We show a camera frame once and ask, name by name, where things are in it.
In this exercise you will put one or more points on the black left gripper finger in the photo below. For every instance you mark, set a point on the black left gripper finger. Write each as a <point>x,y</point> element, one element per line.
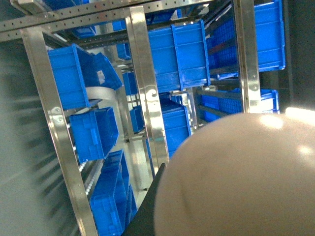
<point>143,222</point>

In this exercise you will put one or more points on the beige plastic dustpan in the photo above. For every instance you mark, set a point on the beige plastic dustpan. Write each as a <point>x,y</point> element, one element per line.
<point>243,175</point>

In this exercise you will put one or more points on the steel roller shelf rack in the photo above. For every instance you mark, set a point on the steel roller shelf rack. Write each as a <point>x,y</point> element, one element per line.
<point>44,191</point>

